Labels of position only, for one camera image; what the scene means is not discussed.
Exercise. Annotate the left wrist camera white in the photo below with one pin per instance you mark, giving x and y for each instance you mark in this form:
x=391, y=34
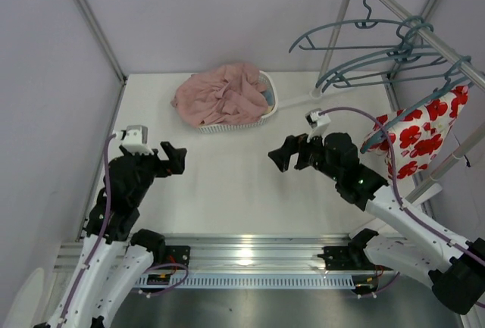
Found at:
x=134, y=139

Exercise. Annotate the metal clothes rack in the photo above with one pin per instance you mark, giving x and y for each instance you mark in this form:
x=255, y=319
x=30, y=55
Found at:
x=475, y=77

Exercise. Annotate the right aluminium frame post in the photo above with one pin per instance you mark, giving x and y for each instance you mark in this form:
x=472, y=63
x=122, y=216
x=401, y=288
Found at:
x=391, y=93

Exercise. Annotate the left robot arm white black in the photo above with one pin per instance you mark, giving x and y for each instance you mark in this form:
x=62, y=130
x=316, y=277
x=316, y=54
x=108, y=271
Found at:
x=113, y=258

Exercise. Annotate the aluminium mounting rail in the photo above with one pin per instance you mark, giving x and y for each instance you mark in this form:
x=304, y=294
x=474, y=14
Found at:
x=249, y=253

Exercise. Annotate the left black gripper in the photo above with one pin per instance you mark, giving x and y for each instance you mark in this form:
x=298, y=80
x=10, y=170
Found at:
x=158, y=165

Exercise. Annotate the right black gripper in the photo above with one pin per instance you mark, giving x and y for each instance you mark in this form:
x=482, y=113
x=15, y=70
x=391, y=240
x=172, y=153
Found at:
x=301, y=154

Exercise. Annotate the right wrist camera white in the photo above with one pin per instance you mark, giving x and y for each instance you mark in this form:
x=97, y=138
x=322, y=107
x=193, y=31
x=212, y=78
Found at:
x=318, y=121

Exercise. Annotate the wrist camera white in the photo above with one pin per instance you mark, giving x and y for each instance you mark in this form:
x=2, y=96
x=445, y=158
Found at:
x=134, y=139
x=318, y=121

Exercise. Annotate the aluminium frame post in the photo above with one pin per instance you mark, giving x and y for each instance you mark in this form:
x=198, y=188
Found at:
x=101, y=39
x=391, y=93

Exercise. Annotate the white slotted cable duct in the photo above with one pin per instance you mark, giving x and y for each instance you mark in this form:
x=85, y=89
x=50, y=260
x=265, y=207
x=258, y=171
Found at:
x=248, y=281

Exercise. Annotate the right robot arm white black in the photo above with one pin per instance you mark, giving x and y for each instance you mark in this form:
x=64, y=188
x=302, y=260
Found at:
x=447, y=263

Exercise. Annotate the pink crumpled garment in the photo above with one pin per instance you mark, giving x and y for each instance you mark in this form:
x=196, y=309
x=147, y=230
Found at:
x=231, y=94

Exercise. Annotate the left aluminium frame post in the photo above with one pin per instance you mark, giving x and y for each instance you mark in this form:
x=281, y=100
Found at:
x=101, y=39

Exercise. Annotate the red poppy print skirt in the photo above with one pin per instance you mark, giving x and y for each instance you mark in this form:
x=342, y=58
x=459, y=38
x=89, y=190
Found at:
x=415, y=141

